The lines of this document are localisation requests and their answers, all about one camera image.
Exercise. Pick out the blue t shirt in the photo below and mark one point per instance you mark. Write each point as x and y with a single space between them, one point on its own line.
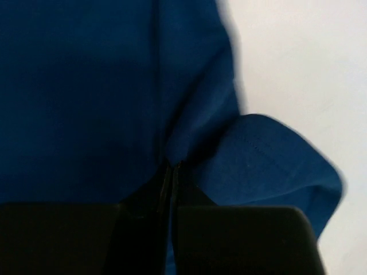
97 95

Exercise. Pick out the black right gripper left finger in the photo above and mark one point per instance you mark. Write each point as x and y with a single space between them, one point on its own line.
129 237

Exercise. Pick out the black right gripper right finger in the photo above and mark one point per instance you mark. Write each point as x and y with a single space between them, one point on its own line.
212 239

